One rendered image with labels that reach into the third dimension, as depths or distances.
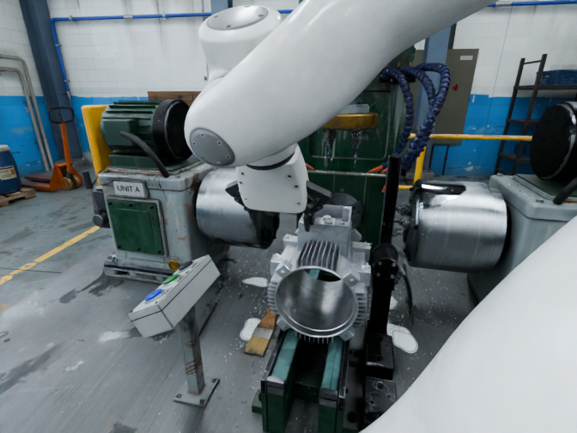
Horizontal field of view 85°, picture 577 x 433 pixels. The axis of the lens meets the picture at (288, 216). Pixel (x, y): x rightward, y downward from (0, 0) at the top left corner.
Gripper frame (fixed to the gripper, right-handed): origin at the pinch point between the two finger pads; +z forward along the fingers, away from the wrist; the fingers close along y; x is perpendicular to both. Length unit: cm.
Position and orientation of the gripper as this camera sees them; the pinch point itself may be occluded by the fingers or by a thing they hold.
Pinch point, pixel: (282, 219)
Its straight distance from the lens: 55.0
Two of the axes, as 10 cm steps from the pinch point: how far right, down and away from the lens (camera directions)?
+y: 9.7, 0.9, -2.3
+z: 1.2, 6.3, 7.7
